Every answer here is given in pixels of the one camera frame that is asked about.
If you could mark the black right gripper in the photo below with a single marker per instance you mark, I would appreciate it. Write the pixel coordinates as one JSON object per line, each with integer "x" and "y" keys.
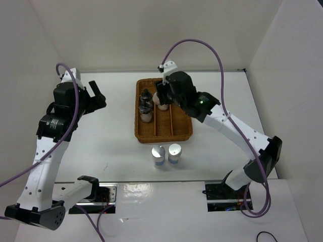
{"x": 161, "y": 89}

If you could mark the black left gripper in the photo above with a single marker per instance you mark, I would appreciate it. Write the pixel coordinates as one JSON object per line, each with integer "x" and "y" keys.
{"x": 96, "y": 102}

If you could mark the green-capped white spice bottle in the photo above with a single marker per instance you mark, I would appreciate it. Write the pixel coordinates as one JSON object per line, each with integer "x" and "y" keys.
{"x": 163, "y": 107}

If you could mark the pink-capped spice bottle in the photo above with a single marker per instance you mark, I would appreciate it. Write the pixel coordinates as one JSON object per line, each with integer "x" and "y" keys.
{"x": 156, "y": 99}

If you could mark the black-capped brown spice bottle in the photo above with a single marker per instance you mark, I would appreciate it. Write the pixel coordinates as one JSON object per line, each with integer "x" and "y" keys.
{"x": 146, "y": 97}

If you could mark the black-capped white spice bottle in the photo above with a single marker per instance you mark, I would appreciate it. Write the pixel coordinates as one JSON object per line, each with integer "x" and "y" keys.
{"x": 145, "y": 110}

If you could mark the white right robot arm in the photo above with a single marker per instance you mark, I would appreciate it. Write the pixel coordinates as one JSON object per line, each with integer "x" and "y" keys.
{"x": 263, "y": 151}

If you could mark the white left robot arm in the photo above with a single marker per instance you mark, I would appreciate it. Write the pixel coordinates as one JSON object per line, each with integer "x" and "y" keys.
{"x": 37, "y": 206}

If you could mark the brown wicker cutlery tray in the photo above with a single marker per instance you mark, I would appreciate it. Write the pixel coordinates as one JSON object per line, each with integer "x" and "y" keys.
{"x": 171, "y": 125}

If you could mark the silver-capped blue shaker right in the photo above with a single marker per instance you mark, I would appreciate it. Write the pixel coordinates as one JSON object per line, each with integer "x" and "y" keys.
{"x": 174, "y": 154}

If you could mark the silver-capped blue label shaker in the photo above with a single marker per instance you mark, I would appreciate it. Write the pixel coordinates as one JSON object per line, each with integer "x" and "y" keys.
{"x": 158, "y": 154}

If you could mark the aluminium table edge rail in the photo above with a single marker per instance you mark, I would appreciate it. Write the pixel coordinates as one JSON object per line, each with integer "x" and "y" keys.
{"x": 76, "y": 75}

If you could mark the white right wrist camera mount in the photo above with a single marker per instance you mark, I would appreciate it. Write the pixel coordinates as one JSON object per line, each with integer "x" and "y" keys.
{"x": 167, "y": 69}

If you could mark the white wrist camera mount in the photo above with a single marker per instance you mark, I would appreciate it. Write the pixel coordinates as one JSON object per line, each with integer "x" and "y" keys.
{"x": 167, "y": 69}
{"x": 66, "y": 77}

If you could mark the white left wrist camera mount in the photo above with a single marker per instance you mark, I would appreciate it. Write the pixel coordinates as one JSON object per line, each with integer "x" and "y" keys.
{"x": 66, "y": 77}

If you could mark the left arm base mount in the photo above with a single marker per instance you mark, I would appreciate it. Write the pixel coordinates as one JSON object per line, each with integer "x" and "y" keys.
{"x": 106, "y": 201}

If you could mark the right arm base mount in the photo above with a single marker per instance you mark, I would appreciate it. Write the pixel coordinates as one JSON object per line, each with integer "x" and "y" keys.
{"x": 222, "y": 198}

